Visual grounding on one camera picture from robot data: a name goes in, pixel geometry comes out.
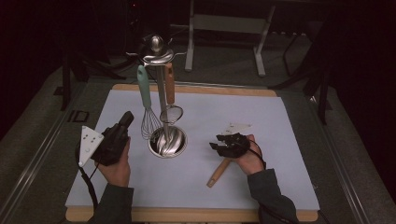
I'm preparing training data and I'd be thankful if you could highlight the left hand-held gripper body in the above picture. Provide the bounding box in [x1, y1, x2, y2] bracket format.
[78, 121, 131, 168]

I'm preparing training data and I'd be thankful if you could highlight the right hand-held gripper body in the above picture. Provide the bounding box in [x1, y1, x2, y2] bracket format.
[217, 121, 253, 160]

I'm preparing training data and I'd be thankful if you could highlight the metal strainer with wooden handle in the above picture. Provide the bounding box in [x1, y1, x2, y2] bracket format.
[205, 158, 233, 189]

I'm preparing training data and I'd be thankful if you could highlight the whisk with green handle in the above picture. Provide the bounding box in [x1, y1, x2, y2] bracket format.
[136, 64, 163, 141]

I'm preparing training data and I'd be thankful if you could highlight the metal utensil rack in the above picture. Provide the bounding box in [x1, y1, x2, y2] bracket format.
[125, 34, 189, 159]

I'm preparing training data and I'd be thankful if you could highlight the mesh strainer with wooden handle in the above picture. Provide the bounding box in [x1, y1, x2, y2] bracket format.
[159, 62, 185, 125]

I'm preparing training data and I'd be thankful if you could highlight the person's right hand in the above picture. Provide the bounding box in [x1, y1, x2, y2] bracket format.
[233, 133, 266, 176]

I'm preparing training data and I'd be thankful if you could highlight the person's left hand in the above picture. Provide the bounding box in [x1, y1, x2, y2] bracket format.
[96, 136, 132, 189]

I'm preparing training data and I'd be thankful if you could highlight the white work mat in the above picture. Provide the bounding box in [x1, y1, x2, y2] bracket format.
[64, 89, 321, 212]

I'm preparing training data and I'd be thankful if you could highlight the black stand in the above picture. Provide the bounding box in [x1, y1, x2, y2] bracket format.
[60, 46, 127, 112]
[269, 29, 333, 126]

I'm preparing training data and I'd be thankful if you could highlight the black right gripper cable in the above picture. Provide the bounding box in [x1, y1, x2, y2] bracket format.
[247, 139, 268, 171]

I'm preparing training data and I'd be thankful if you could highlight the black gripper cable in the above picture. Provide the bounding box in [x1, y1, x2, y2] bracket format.
[247, 139, 268, 171]
[75, 144, 101, 213]

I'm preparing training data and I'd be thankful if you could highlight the black rectangular floor bracket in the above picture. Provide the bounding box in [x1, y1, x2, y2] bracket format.
[67, 109, 91, 123]

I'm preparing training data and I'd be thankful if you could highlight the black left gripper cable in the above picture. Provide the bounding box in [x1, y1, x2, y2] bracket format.
[75, 144, 101, 213]

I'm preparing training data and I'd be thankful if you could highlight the metal floor rail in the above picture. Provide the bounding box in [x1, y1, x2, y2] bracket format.
[306, 91, 372, 224]
[0, 83, 92, 224]

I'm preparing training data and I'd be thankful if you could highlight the white metal frame stand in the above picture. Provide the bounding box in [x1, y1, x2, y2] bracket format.
[184, 0, 277, 77]

